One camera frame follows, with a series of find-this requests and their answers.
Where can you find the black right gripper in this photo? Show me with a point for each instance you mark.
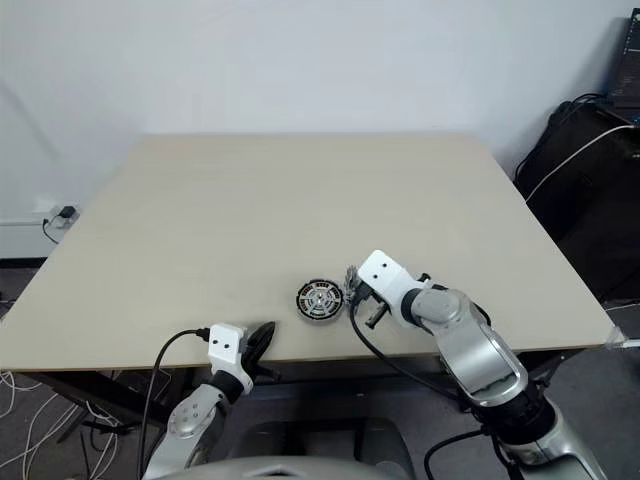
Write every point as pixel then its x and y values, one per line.
pixel 377 307

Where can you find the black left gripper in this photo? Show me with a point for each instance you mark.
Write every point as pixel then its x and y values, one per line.
pixel 252 357

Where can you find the silver motor end cover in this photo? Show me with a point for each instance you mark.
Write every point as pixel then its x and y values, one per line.
pixel 351 282

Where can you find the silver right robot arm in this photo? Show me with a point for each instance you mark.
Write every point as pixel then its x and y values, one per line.
pixel 470 340

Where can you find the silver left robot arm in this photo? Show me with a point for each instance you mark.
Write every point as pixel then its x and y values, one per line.
pixel 192 415

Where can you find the silver motor stator housing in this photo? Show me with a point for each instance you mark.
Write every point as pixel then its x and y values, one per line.
pixel 320 322

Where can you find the black rotor with silver spokes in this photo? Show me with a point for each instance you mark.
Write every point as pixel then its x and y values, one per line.
pixel 319 300

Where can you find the black power adapter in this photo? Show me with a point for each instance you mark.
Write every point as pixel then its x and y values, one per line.
pixel 67 214

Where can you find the large black bag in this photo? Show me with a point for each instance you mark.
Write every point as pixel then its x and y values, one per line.
pixel 575 210

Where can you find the clear table corner guard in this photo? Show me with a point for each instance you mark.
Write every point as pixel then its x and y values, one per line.
pixel 617 339

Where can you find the dark computer monitor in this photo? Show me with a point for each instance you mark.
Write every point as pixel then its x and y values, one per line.
pixel 627 65

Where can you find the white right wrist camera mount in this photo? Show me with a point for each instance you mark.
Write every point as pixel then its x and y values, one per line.
pixel 382 272

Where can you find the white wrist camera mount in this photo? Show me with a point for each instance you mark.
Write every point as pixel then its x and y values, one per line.
pixel 382 272
pixel 225 347

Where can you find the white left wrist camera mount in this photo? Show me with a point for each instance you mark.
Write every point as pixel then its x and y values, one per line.
pixel 225 347

